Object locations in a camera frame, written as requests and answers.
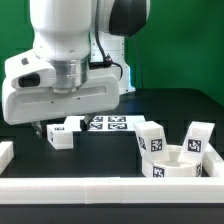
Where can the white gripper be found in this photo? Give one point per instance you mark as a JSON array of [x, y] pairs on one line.
[[36, 88]]

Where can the white round stool seat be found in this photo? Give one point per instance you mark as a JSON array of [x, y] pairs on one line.
[[172, 168]]

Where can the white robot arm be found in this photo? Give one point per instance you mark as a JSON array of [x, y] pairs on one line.
[[64, 29]]

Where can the white U-shaped fence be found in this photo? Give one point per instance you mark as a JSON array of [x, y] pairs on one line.
[[111, 190]]

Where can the white marker base plate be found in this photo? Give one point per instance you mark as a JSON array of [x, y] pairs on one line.
[[105, 123]]

